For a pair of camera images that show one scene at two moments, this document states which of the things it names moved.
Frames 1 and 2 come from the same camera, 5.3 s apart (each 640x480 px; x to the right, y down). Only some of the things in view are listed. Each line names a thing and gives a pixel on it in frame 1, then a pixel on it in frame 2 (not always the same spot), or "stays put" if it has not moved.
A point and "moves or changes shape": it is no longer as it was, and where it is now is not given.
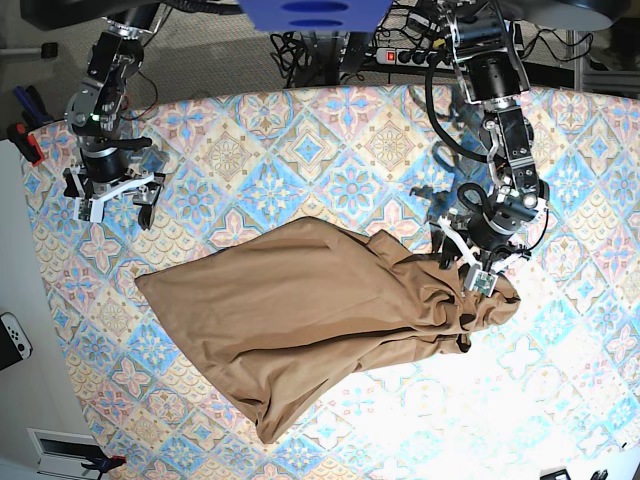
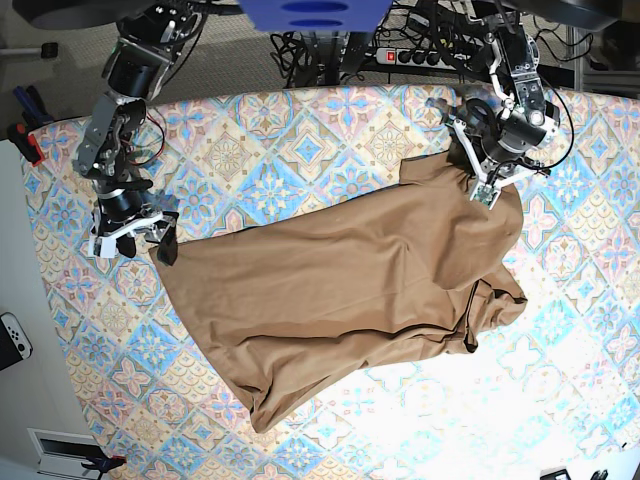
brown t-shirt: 292,314 moves or changes shape
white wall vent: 61,452 stays put
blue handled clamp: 34,113 stays put
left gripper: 144,188 -> 104,244
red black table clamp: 27,144 stays put
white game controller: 17,334 stays put
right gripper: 492,259 -> 488,172
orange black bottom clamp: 104,464 stays put
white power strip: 410,57 stays put
